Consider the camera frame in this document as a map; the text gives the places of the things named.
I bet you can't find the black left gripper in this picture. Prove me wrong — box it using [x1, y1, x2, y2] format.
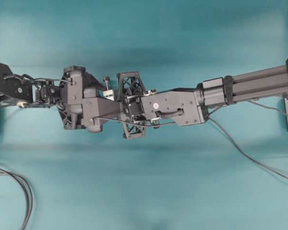
[59, 66, 86, 130]

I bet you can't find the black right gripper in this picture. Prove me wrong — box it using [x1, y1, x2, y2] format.
[117, 71, 146, 139]

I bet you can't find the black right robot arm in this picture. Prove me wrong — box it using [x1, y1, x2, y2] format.
[117, 66, 288, 139]

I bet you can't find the white female USB connector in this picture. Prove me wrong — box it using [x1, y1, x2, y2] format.
[103, 89, 115, 101]

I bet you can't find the knurled thumbscrew clamp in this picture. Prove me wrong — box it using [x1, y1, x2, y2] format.
[103, 76, 110, 91]

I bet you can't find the thin black camera cable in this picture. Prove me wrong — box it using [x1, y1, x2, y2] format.
[90, 116, 177, 127]

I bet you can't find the black cable loop on table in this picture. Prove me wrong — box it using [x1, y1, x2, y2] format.
[0, 166, 34, 230]

